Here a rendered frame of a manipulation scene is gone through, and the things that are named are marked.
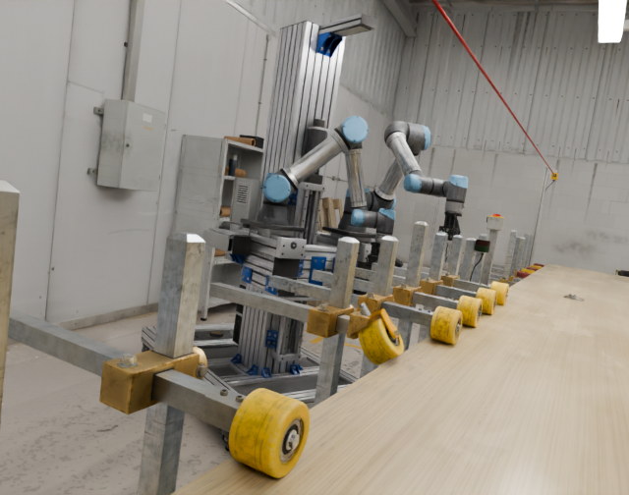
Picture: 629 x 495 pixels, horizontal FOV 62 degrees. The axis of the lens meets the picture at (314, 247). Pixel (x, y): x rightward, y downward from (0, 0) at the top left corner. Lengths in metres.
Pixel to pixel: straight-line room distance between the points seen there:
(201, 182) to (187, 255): 3.88
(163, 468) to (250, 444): 0.22
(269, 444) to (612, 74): 10.12
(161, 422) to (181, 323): 0.13
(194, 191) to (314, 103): 2.09
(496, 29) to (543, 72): 1.15
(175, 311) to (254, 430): 0.20
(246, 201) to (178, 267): 2.19
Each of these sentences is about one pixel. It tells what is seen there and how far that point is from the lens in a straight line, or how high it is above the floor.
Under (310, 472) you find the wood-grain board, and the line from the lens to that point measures 0.62.
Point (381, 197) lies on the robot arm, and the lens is 2.73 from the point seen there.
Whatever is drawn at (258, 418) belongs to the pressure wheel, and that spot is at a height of 0.97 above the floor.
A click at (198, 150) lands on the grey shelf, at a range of 4.59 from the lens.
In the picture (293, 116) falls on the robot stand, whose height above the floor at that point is 1.57.
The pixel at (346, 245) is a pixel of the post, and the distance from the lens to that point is 1.09.
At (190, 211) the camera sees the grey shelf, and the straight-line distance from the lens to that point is 4.59.
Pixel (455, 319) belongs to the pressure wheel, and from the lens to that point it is 1.23.
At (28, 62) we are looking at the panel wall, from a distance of 3.68.
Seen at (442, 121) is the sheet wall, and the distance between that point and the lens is 10.41.
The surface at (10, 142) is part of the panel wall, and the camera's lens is 3.60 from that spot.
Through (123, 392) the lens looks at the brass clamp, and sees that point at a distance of 0.66.
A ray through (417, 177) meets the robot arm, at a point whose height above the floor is 1.33.
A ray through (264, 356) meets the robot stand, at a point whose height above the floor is 0.33.
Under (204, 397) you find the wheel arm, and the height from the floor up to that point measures 0.96.
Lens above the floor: 1.20
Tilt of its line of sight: 6 degrees down
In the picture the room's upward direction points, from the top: 8 degrees clockwise
